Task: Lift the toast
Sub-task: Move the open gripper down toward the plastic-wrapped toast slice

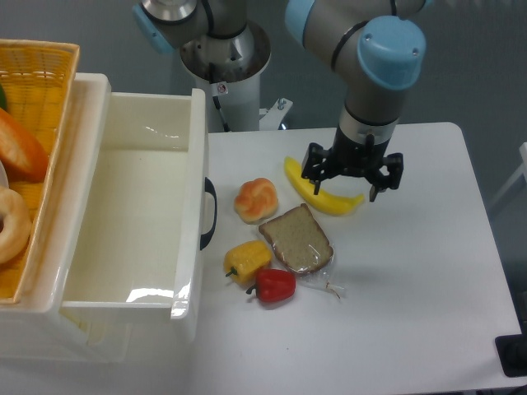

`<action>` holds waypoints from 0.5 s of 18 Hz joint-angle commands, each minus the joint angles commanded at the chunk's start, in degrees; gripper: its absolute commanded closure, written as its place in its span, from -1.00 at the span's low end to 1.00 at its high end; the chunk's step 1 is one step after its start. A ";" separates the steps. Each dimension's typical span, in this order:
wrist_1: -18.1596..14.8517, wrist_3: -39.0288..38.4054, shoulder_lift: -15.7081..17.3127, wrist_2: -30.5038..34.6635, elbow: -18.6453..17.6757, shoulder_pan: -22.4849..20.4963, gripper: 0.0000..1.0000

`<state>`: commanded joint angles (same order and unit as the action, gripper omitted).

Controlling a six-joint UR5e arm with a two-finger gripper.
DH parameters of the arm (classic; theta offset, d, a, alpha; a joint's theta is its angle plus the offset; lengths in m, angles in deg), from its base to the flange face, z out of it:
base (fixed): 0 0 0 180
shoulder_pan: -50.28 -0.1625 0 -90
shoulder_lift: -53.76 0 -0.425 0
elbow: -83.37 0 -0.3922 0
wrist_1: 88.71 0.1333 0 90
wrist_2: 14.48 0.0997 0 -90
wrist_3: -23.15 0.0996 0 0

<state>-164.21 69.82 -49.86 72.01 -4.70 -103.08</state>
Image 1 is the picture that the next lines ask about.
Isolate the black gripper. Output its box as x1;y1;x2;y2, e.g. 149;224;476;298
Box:
301;128;403;202

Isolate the toast slice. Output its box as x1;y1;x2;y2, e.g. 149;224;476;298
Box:
258;203;345;299

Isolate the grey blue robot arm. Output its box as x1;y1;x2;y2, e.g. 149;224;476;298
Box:
133;1;426;198

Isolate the yellow banana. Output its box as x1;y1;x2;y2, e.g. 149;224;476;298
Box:
283;156;365;216

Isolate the orange white bread roll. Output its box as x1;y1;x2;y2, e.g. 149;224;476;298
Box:
234;178;278;224

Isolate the red bell pepper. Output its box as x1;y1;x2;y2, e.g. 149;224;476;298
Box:
245;268;296;304

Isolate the yellow bell pepper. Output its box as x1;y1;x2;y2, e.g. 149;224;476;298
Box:
223;240;273;284

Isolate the white plastic drawer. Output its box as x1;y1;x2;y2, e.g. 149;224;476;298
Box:
62;89;213;342

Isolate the black device at table edge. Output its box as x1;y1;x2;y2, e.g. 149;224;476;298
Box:
495;334;526;378

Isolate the yellow wicker basket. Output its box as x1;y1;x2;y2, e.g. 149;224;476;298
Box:
1;39;80;304

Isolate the orange bread loaf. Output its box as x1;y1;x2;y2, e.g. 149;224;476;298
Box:
1;109;49;183

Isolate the beige donut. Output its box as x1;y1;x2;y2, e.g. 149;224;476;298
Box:
1;187;32;264

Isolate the white drawer cabinet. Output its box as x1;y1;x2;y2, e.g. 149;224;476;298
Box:
1;73;153;361

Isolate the green item in basket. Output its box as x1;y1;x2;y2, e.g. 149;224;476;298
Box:
0;86;8;111

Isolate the white metal bracket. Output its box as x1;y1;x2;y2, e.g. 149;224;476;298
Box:
259;98;293;131

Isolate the black drawer handle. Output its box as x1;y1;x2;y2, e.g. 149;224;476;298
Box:
200;177;218;250

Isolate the black cable on pedestal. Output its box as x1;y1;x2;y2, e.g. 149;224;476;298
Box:
208;61;231;133

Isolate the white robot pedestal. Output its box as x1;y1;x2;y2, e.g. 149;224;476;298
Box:
180;21;271;132

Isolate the white frame at right edge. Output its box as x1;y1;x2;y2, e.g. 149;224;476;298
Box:
487;142;526;217

